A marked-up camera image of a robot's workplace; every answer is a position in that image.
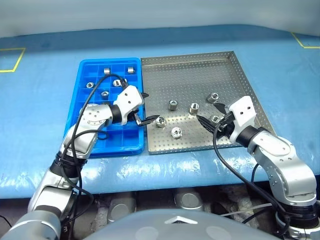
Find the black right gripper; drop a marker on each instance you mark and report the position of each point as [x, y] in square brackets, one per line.
[225, 126]

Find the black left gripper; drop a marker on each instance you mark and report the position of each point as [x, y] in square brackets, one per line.
[132, 117]

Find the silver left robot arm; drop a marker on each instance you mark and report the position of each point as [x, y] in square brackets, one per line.
[95, 117]

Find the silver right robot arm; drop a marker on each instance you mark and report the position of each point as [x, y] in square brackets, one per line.
[282, 160]

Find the blue plastic compartment tray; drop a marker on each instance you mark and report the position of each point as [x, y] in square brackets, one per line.
[120, 140]

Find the perforated metal tray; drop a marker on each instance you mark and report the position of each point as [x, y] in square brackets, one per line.
[187, 75]

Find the blue plastic table cover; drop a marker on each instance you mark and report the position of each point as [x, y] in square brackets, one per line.
[175, 170]

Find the grey rounded metal shape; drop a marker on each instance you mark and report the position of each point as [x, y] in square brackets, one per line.
[120, 210]
[188, 198]

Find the grey robot torso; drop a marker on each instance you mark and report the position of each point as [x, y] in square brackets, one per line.
[180, 230]

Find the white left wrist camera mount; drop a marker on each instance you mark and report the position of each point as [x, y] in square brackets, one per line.
[127, 98]

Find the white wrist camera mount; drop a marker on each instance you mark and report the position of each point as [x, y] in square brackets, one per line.
[243, 110]
[127, 98]

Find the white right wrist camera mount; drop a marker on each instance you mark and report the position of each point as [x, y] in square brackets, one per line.
[243, 110]

